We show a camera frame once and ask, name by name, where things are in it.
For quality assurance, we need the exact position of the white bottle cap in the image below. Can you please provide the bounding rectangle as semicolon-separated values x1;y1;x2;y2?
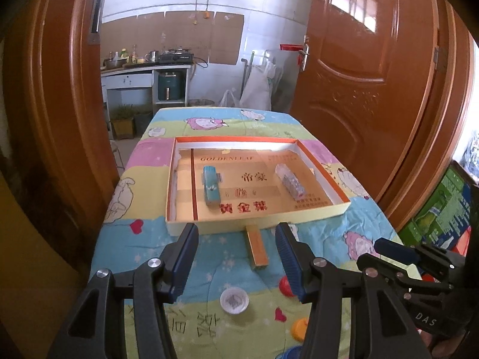
220;287;249;315

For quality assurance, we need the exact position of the orange bottle cap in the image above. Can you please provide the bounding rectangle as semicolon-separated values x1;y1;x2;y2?
290;317;309;343

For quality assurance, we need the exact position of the blue bottle cap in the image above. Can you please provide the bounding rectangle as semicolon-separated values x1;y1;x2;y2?
275;345;302;359

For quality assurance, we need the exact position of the person's right hand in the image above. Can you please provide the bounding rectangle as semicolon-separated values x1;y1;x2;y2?
420;331;478;359

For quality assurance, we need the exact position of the red bottle cap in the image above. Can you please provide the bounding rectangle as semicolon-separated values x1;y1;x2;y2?
278;276;295;297

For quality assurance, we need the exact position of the gold rectangular box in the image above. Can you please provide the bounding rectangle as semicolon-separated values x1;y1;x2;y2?
245;224;269;269

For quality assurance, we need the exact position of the green cardboard box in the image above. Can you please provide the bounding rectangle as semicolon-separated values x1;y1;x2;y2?
399;160;475;250

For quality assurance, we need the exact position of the colourful cartoon sheep tablecloth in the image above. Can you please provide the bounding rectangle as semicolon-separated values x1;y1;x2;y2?
92;107;399;358

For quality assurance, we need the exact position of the clear patterned rectangular box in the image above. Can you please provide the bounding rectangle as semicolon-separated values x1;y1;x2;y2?
275;164;306;201

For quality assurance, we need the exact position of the shallow orange-rimmed cardboard tray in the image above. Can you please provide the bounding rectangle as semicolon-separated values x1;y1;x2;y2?
166;136;351;236

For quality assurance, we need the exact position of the teal patterned rectangular box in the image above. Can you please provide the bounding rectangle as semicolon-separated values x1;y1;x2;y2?
202;165;221;206

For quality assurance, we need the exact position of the metal stool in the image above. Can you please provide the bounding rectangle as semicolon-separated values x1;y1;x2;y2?
110;140;125;169

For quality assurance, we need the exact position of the potted plant crate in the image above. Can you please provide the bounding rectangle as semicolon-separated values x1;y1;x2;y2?
110;105;135;139

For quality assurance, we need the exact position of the brown wooden door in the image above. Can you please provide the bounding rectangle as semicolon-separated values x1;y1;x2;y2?
291;0;438;199

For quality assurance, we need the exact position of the white woven sack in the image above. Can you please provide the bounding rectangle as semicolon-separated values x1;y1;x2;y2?
239;61;276;111

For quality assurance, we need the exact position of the dark green air fryer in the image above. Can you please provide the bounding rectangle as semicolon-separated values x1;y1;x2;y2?
158;72;181;101

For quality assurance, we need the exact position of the white kitchen counter cabinet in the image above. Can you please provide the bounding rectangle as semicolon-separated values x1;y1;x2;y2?
101;65;192;116

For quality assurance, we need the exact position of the black gas stove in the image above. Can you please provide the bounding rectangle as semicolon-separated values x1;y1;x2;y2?
156;49;194;65

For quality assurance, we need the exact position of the brown wooden door frame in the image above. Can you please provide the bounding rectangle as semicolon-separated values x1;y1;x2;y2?
2;0;119;273

